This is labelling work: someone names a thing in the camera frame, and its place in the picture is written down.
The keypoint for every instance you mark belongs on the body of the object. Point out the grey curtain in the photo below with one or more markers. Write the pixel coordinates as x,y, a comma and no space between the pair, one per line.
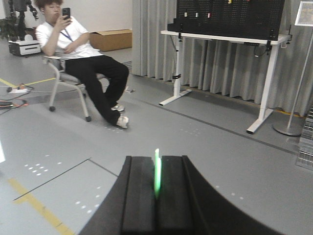
154,54

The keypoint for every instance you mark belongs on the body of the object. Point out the white robot base unit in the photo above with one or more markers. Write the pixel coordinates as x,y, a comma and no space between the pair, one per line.
26,47

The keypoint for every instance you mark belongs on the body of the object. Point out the black smartphone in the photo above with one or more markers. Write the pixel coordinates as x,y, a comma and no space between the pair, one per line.
66,13

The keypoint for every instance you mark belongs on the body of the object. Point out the metal sign stand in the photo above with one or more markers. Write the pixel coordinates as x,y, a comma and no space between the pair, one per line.
304,18

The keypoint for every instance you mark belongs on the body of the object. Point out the white power strip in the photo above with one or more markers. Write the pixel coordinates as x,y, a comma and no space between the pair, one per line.
16,91

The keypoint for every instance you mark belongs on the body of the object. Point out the white standing desk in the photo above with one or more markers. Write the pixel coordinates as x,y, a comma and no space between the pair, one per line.
228,65

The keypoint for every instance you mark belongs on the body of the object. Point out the cardboard box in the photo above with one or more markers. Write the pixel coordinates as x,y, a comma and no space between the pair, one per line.
111,40

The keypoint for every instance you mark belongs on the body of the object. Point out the black pegboard rack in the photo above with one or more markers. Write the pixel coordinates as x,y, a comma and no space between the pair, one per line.
255,19

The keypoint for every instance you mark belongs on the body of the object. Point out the green plastic spoon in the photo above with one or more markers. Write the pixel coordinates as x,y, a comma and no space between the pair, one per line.
157,178

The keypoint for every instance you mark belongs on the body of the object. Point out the seated person white shirt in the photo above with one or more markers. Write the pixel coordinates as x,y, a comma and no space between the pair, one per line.
105,79

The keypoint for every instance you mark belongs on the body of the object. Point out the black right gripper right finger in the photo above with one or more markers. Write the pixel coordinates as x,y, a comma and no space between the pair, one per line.
189,205

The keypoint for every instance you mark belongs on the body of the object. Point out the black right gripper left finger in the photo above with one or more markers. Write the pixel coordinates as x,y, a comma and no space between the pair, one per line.
129,207

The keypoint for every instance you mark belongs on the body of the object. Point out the grey rolling chair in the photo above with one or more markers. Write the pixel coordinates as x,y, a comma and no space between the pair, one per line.
62,78

